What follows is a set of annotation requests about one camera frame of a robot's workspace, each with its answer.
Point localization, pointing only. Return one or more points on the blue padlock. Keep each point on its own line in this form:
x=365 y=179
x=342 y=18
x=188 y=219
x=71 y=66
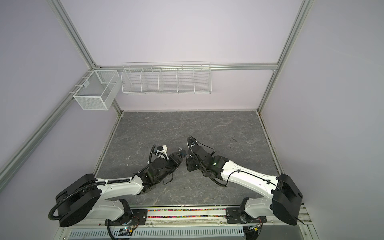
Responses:
x=181 y=151

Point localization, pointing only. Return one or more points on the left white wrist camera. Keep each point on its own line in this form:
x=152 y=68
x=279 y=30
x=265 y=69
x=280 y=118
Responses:
x=161 y=151

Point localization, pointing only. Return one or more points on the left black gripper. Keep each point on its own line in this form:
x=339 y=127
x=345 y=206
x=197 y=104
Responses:
x=175 y=159

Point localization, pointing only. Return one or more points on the aluminium front rail frame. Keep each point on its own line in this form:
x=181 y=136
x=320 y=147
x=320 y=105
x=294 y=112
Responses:
x=179 y=216

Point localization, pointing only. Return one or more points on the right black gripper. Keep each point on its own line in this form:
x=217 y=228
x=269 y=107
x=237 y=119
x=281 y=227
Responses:
x=190 y=167

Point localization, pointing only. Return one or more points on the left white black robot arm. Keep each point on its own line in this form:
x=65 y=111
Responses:
x=89 y=198

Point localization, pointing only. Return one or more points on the white vented cable duct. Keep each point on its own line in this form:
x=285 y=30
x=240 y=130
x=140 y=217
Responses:
x=156 y=233

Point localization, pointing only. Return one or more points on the white mesh box basket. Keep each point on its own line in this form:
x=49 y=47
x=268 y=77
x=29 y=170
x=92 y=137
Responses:
x=99 y=90

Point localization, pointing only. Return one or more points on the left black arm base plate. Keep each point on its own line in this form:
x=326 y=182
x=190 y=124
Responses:
x=136 y=218

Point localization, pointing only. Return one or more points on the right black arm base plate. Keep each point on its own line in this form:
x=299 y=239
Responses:
x=235 y=216

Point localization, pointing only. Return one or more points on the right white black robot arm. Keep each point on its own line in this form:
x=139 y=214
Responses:
x=280 y=195

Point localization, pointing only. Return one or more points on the white wire shelf basket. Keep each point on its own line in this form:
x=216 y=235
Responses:
x=166 y=78

